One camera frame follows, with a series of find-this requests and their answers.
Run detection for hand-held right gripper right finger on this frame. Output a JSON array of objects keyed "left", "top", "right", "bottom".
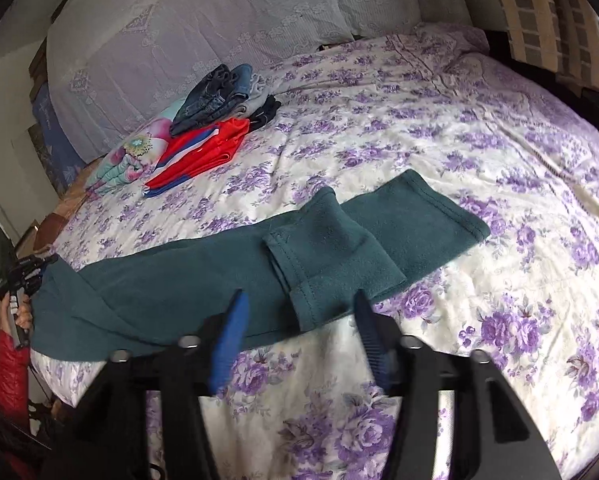
[{"left": 353, "top": 290, "right": 563, "bottom": 480}]

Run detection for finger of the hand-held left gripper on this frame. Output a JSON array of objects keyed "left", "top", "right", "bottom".
[{"left": 27, "top": 254, "right": 60, "bottom": 275}]

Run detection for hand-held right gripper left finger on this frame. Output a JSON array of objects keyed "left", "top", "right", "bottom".
[{"left": 44, "top": 289, "right": 253, "bottom": 480}]

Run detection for teal fleece pants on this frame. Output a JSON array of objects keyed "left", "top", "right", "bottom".
[{"left": 30, "top": 169, "right": 491, "bottom": 363}]

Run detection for person's left hand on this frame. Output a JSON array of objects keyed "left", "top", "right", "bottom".
[{"left": 16, "top": 294, "right": 33, "bottom": 334}]

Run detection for brown object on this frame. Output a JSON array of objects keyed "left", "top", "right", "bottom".
[{"left": 40, "top": 180, "right": 95, "bottom": 251}]

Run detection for blue patterned cushion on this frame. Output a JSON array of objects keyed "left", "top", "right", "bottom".
[{"left": 30, "top": 80, "right": 85, "bottom": 196}]

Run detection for pastel floral folded garment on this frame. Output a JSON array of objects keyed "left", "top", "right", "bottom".
[{"left": 84, "top": 100, "right": 188, "bottom": 196}]

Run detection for purple floral bedspread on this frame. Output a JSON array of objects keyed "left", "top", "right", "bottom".
[{"left": 30, "top": 22, "right": 599, "bottom": 480}]

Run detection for red garment with striped trim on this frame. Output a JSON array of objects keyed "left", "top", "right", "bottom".
[{"left": 144, "top": 117, "right": 251, "bottom": 198}]

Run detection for folded blue jeans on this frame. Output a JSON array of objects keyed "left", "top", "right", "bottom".
[{"left": 170, "top": 64, "right": 254, "bottom": 137}]

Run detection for folded dark garment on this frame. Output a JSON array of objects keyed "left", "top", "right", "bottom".
[{"left": 247, "top": 95, "right": 283, "bottom": 128}]

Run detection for folded grey garment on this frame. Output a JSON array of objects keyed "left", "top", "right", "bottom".
[{"left": 240, "top": 74, "right": 275, "bottom": 113}]

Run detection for checked curtain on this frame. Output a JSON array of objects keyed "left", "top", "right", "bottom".
[{"left": 482, "top": 0, "right": 599, "bottom": 96}]

